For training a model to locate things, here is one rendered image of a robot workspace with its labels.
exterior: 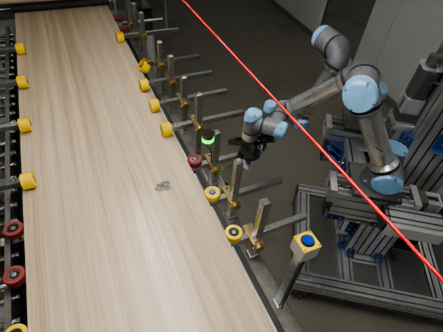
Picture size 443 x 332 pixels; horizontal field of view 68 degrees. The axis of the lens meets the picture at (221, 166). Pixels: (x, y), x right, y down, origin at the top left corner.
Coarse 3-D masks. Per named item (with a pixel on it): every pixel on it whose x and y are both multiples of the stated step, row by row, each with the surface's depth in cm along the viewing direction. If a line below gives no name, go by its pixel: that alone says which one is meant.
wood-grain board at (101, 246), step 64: (64, 64) 241; (128, 64) 247; (64, 128) 192; (128, 128) 195; (64, 192) 159; (128, 192) 162; (192, 192) 164; (64, 256) 136; (128, 256) 138; (192, 256) 140; (64, 320) 119; (128, 320) 120; (192, 320) 122; (256, 320) 123
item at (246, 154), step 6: (246, 144) 152; (252, 144) 151; (258, 144) 152; (240, 150) 158; (246, 150) 157; (252, 150) 153; (258, 150) 158; (246, 156) 156; (252, 156) 155; (258, 156) 160
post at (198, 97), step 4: (196, 92) 177; (200, 92) 178; (196, 96) 177; (200, 96) 177; (196, 100) 178; (200, 100) 179; (196, 104) 180; (200, 104) 181; (196, 108) 182; (200, 108) 183; (196, 112) 184; (200, 112) 185; (196, 116) 186; (200, 116) 187; (196, 120) 188; (200, 120) 189; (196, 124) 190; (196, 136) 196; (200, 136) 198; (196, 140) 199; (200, 140) 200; (196, 144) 201; (200, 144) 202; (196, 148) 203; (200, 148) 205; (196, 152) 206; (200, 152) 207
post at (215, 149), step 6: (216, 132) 166; (216, 138) 168; (216, 144) 171; (216, 150) 174; (216, 156) 177; (210, 162) 183; (216, 162) 181; (210, 174) 189; (210, 180) 192; (216, 180) 192
